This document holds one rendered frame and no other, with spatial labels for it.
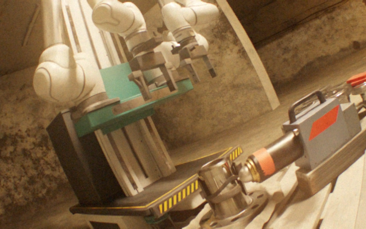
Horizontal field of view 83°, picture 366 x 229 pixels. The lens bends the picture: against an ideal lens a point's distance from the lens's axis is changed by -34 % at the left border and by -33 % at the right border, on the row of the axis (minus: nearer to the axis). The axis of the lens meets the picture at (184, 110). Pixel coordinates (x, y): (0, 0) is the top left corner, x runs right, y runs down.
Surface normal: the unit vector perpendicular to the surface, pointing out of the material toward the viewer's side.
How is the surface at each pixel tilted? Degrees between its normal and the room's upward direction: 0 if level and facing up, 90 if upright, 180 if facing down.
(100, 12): 98
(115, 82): 90
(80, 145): 90
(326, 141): 90
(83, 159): 90
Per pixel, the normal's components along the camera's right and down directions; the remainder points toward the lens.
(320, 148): 0.07, -0.05
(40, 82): -0.23, 0.21
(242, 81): -0.62, 0.28
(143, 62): 0.69, -0.33
